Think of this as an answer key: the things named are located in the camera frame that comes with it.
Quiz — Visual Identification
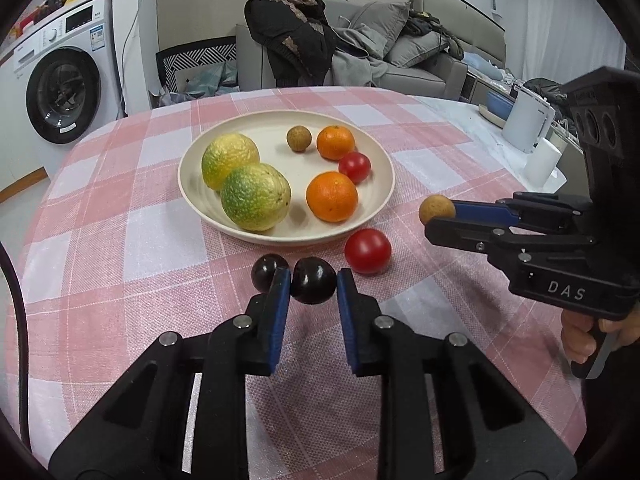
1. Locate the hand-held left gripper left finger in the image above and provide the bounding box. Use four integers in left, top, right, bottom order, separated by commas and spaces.
47, 266, 292, 480

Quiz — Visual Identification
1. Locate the white cup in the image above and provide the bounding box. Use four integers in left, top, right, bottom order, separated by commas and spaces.
522, 139, 568, 187

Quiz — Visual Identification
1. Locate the yellowish lemon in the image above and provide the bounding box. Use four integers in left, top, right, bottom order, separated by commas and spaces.
201, 132, 261, 192

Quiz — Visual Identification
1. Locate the dark clothes pile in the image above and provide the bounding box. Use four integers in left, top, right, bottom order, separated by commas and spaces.
405, 7, 463, 58

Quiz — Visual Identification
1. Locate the black white patterned basket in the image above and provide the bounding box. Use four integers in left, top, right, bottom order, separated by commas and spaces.
156, 37, 240, 109

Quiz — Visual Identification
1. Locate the blue white box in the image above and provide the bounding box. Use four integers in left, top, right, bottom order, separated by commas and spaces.
480, 90, 516, 126

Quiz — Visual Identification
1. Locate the black patterned jacket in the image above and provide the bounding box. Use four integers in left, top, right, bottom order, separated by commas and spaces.
244, 0, 341, 88

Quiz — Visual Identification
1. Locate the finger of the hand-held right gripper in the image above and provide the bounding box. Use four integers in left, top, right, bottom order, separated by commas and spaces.
424, 217, 599, 257
451, 192, 594, 234

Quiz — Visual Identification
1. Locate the brown longan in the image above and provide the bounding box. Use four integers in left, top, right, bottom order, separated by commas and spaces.
286, 125, 313, 153
419, 194, 457, 226

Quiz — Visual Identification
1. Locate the red tomato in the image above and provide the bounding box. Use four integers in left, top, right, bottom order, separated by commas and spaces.
338, 152, 372, 185
344, 228, 392, 275

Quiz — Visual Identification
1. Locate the grey sofa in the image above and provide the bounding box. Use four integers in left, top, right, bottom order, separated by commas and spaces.
235, 0, 506, 98

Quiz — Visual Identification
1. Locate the white washing machine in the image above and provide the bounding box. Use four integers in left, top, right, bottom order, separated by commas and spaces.
0, 0, 123, 146

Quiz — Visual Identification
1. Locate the person's right hand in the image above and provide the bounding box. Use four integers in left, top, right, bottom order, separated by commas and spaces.
560, 305, 640, 365

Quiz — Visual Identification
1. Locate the small grey cushion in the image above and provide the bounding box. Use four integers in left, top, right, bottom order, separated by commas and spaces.
385, 32, 451, 68

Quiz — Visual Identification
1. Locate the grey blanket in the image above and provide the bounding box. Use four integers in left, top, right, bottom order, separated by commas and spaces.
327, 25, 391, 87

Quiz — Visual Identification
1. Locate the large grey cushion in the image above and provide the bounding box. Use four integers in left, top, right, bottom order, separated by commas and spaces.
349, 1, 411, 58

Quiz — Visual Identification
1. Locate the pink checked tablecloth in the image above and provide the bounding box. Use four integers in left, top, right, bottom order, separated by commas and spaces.
5, 86, 588, 480

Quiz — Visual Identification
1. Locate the dark purple plum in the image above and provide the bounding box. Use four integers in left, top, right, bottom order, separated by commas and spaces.
291, 257, 337, 305
251, 254, 291, 292

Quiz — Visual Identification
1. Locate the greenish lemon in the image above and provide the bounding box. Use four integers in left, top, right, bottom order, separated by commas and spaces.
220, 162, 292, 232

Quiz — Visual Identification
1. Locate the white electric kettle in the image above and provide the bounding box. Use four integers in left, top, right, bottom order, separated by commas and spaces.
501, 82, 557, 153

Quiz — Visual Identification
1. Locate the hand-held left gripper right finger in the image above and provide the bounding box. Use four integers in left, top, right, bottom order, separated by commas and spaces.
336, 268, 578, 480

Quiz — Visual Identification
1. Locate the orange mandarin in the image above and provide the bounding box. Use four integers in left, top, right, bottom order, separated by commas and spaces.
305, 171, 359, 224
316, 125, 356, 161

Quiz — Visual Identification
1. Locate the cream round plate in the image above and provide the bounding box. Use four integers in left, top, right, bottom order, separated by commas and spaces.
178, 110, 396, 247

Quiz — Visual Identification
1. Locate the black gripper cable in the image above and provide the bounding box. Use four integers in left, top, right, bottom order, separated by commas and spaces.
0, 242, 32, 453

